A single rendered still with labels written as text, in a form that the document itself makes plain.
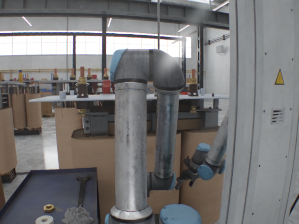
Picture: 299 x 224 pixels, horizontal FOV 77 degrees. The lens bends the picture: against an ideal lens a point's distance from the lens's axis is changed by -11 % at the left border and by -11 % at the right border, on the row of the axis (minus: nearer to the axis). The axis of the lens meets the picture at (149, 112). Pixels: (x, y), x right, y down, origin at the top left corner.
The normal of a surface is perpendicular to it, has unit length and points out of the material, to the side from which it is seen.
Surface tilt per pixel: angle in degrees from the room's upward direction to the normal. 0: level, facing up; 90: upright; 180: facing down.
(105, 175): 90
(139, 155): 82
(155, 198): 90
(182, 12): 90
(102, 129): 90
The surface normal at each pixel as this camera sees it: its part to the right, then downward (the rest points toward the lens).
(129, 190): -0.03, -0.06
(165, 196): 0.27, 0.11
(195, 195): -0.17, 0.11
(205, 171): -0.67, 0.16
